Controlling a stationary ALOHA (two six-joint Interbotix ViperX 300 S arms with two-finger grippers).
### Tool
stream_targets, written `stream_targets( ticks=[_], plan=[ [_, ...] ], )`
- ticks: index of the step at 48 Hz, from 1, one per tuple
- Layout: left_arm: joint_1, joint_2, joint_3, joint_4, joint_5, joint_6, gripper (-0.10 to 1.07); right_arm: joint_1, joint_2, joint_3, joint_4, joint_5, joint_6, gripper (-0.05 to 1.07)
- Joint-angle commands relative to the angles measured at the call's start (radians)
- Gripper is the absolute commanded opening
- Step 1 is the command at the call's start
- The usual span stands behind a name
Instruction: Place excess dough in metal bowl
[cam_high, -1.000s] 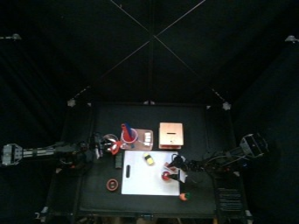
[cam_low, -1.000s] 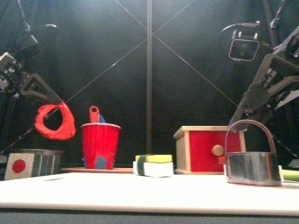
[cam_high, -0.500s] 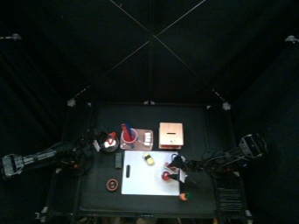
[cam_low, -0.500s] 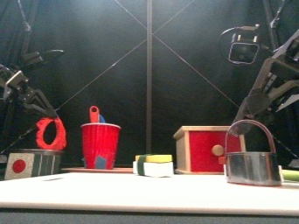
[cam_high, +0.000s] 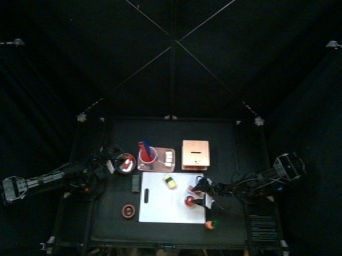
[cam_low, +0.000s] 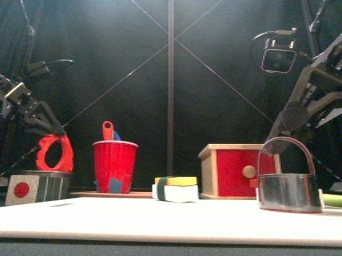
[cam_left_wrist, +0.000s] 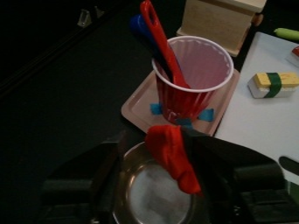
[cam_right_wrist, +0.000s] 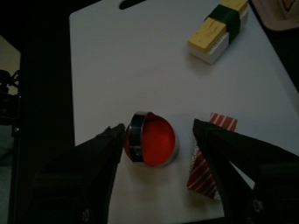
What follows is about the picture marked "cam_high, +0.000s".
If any yellow egg sushi toy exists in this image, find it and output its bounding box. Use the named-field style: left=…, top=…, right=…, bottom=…
left=163, top=175, right=178, bottom=190

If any black rectangular block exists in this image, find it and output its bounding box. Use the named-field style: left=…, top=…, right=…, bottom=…
left=131, top=174, right=141, bottom=194

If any pink brown tray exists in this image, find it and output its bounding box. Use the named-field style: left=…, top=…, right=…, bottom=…
left=136, top=147, right=176, bottom=173

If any orange carrot toy green top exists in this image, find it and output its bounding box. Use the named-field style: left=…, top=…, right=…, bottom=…
left=204, top=209, right=220, bottom=231

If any thin frame brace wire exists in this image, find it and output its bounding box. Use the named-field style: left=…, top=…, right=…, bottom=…
left=80, top=0, right=238, bottom=118
left=123, top=0, right=262, bottom=122

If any white cup pink rim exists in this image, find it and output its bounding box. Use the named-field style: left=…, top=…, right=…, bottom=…
left=137, top=146, right=159, bottom=165

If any small red white toy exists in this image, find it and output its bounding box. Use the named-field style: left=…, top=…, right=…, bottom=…
left=120, top=155, right=135, bottom=173

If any light wooden box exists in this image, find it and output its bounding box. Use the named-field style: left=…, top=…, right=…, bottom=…
left=180, top=139, right=212, bottom=172

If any black printed sheet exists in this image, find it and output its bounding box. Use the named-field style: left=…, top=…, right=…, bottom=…
left=246, top=199, right=280, bottom=250

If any red tool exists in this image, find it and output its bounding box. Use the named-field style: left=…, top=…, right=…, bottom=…
left=136, top=141, right=149, bottom=162

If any white cutting board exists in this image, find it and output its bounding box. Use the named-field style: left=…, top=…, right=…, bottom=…
left=137, top=171, right=208, bottom=225

